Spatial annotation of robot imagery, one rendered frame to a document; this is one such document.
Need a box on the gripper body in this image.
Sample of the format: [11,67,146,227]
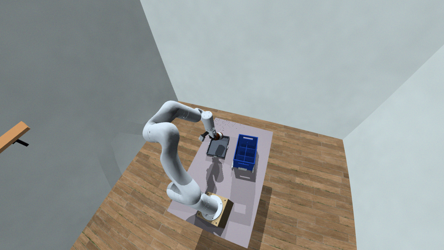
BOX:
[207,129,217,138]

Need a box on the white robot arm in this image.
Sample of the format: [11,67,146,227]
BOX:
[143,101,223,221]

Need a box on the brown bottle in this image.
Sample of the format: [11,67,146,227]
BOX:
[214,132,223,140]

